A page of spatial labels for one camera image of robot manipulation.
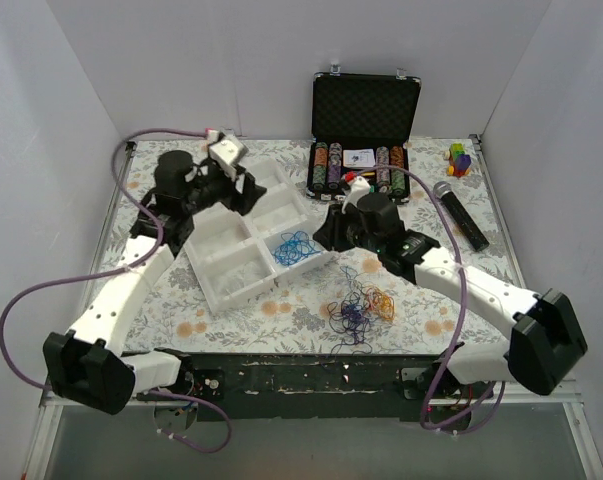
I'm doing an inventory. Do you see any blue thin wire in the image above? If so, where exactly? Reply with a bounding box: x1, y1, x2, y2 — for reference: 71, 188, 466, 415
271, 229, 320, 266

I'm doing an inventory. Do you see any orange thin wire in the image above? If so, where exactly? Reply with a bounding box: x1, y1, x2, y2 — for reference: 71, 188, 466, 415
363, 284, 397, 322

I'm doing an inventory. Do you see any purple thin wire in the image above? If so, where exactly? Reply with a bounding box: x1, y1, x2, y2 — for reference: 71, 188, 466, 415
326, 264, 377, 354

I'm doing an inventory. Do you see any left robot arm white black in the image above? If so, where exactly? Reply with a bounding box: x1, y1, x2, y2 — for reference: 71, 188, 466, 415
43, 143, 267, 414

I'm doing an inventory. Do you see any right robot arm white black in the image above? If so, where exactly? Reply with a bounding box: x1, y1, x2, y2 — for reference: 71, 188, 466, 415
313, 193, 587, 398

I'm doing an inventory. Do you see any white plastic compartment tray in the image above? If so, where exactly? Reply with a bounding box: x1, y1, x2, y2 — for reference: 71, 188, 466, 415
184, 159, 333, 314

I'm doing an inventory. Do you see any floral patterned table mat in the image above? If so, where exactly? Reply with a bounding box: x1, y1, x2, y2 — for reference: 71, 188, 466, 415
75, 138, 537, 355

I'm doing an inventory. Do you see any black handheld microphone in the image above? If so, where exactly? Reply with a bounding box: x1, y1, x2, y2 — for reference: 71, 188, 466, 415
433, 181, 490, 252

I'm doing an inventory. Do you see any black poker chip case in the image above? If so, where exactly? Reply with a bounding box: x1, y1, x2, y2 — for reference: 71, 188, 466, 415
306, 64, 422, 204

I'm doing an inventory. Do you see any colourful toy block train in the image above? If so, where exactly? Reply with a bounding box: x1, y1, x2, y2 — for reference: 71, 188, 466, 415
445, 143, 472, 178

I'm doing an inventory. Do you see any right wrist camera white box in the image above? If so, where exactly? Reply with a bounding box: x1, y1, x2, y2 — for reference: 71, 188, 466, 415
342, 172, 371, 212

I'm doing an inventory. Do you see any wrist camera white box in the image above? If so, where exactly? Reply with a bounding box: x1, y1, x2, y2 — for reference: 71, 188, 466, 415
206, 129, 247, 178
342, 172, 371, 212

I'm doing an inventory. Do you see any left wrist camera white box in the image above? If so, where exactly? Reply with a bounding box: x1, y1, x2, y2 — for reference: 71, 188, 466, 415
206, 129, 247, 178

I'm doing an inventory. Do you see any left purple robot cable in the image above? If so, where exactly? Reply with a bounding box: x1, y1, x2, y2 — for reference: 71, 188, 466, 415
0, 127, 232, 455

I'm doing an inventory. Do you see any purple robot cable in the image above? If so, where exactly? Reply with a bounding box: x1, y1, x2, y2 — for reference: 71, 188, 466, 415
355, 167, 507, 435
0, 127, 232, 455

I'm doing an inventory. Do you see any black metal base plate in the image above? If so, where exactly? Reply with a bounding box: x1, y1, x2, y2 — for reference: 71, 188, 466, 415
166, 352, 439, 422

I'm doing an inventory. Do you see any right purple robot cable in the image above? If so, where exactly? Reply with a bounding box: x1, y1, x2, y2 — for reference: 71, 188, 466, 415
355, 167, 507, 435

